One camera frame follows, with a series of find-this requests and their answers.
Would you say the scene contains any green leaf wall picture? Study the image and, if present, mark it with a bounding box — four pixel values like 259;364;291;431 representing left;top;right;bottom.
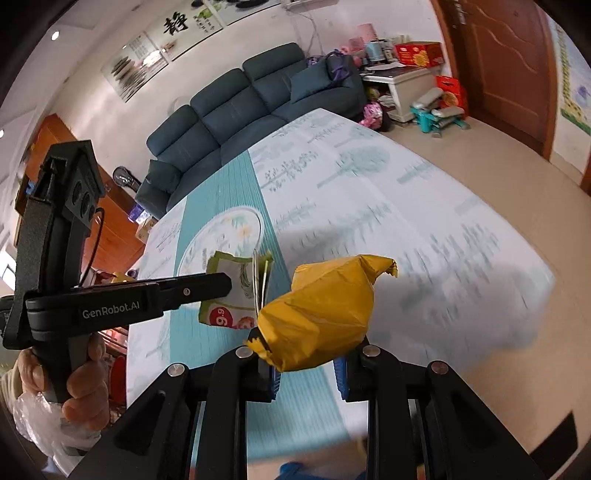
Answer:
203;0;282;26

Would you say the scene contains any wall poster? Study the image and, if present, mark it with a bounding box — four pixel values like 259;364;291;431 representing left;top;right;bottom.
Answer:
551;23;591;167

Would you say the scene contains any table with patterned cloth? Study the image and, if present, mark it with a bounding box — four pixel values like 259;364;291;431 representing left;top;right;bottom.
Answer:
124;107;557;464

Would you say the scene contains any red gift box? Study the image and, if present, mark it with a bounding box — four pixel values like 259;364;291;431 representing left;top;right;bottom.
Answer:
435;75;468;116

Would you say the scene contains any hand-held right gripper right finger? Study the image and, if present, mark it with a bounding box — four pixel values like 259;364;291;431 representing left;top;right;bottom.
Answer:
332;344;548;480

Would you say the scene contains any teal throw pillow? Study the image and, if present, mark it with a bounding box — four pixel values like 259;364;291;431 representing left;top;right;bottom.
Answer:
290;62;333;103
147;159;183;195

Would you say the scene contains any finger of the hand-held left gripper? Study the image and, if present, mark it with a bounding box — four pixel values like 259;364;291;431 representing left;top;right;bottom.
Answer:
156;272;233;318

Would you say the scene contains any dark teal sofa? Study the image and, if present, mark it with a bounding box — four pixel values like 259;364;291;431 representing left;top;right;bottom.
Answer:
135;42;368;220

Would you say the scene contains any red printed carton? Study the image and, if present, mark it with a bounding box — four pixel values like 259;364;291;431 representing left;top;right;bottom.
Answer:
394;41;445;66

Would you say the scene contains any person's left hand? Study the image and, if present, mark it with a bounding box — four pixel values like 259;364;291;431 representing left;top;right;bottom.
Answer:
17;333;110;428

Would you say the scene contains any calligraphy wall picture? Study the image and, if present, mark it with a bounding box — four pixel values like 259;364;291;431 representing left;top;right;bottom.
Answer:
154;0;225;62

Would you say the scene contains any thin black cable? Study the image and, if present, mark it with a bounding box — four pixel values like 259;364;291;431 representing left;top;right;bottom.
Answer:
79;208;106;289

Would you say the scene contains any reddish brown cabinet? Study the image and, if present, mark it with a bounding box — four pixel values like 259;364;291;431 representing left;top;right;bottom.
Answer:
14;114;146;278

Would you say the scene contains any pink wrapped bouquet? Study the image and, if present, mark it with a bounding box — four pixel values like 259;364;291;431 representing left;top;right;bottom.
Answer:
362;102;393;132

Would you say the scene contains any teal grey stepper machine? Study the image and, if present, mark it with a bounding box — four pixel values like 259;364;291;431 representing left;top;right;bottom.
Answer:
410;88;471;137

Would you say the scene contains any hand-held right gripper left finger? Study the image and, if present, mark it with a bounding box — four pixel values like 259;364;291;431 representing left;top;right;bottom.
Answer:
67;339;283;480

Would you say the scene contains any green white snack packet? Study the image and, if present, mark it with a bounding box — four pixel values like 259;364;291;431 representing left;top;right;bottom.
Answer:
198;249;274;330

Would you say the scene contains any cardboard box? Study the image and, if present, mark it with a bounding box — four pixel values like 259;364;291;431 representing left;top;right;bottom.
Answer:
135;216;160;243

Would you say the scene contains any white side table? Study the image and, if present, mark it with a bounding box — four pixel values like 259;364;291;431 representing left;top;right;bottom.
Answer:
361;64;445;123

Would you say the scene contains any purple bag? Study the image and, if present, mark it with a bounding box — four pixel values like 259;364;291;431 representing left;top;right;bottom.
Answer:
305;50;358;84

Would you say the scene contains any clear plastic bag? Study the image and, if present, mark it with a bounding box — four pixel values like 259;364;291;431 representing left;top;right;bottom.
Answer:
11;392;100;476

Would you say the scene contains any yellow wrapper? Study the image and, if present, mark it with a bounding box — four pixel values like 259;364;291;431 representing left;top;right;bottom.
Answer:
247;254;399;372

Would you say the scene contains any black round fan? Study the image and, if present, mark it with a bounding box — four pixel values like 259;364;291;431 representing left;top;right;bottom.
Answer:
112;165;141;191

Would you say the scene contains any brown wooden door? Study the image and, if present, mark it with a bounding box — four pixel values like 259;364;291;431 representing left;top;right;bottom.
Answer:
431;0;560;160

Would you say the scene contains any landscape wall picture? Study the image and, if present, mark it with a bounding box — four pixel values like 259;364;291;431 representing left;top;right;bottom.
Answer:
100;31;167;103

